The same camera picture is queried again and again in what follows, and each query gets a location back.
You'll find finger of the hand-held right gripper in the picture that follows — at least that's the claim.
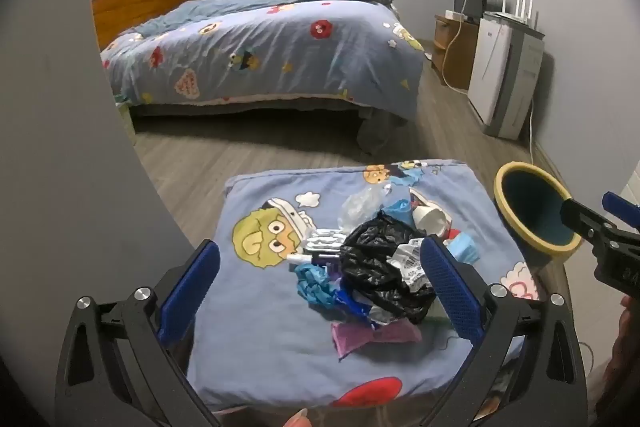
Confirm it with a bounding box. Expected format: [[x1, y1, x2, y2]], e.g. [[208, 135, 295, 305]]
[[560, 198, 616, 253], [602, 192, 640, 233]]

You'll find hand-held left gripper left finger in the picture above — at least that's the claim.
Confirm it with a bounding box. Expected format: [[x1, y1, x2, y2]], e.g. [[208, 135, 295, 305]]
[[55, 238, 221, 427]]

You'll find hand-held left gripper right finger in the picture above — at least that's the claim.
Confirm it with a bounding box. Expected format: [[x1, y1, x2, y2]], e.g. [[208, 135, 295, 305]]
[[420, 235, 588, 427]]

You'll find blue face mask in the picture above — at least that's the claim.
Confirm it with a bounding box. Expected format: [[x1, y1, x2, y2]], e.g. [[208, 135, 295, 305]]
[[445, 234, 481, 265]]

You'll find white printed label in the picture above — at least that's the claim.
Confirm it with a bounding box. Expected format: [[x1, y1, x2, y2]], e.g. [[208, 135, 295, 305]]
[[387, 242, 431, 295]]

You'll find yellow rimmed teal waste bin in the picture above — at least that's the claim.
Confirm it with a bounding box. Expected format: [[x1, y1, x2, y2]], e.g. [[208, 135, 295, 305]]
[[494, 162, 585, 260]]

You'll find white paper cup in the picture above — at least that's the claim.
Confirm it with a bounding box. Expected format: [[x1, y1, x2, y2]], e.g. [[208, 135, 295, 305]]
[[412, 202, 448, 238]]

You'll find black plastic bag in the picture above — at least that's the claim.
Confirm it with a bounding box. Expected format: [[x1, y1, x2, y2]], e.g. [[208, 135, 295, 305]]
[[340, 212, 436, 325]]

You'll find light blue plastic bag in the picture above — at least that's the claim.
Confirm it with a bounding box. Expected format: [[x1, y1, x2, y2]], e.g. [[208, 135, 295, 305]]
[[382, 199, 413, 225]]

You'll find dark blue wrapper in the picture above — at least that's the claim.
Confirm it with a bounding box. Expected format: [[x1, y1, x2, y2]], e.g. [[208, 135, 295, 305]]
[[340, 284, 373, 318]]

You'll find purple wrapper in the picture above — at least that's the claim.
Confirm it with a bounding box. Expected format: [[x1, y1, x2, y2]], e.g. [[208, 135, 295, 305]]
[[331, 321, 422, 360]]

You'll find purple tube with white cap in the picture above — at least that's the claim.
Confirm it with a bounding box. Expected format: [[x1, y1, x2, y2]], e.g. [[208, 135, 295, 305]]
[[287, 253, 343, 269]]

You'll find clear plastic bag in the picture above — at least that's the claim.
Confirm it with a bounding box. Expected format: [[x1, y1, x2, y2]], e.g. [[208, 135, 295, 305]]
[[339, 187, 388, 233]]

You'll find blue plastic wrapper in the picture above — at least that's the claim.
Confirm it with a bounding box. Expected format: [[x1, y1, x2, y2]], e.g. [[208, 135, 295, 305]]
[[294, 264, 341, 305]]

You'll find silver foil packet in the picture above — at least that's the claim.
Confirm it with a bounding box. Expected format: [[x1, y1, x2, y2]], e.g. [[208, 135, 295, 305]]
[[302, 227, 348, 255]]

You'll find person's right forearm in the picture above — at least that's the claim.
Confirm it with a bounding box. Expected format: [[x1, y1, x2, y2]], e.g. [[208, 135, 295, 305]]
[[592, 294, 640, 427]]

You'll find cartoon-print blue table cloth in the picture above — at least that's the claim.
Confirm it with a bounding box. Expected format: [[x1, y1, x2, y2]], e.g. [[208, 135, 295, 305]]
[[187, 159, 543, 410]]

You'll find grey cloth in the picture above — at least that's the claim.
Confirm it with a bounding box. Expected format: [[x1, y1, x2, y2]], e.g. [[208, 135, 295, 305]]
[[356, 104, 408, 155]]

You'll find white air purifier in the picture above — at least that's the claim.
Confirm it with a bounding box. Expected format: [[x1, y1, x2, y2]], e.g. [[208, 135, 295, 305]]
[[467, 12, 545, 138]]

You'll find wooden cabinet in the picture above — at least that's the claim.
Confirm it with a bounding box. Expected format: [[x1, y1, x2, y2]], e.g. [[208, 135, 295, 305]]
[[432, 14, 481, 90]]

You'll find white router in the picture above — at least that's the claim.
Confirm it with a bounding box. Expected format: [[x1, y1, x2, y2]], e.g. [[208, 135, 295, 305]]
[[492, 0, 538, 32]]

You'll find cartoon printed blue blanket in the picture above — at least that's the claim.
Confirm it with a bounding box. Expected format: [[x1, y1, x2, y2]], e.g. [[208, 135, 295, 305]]
[[100, 0, 426, 120]]

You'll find wooden bed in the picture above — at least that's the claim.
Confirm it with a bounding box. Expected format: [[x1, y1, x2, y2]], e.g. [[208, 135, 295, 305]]
[[91, 0, 426, 155]]

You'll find white cable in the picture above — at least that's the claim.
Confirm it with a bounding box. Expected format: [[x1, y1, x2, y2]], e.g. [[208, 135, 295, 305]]
[[526, 97, 537, 162], [441, 0, 475, 90]]

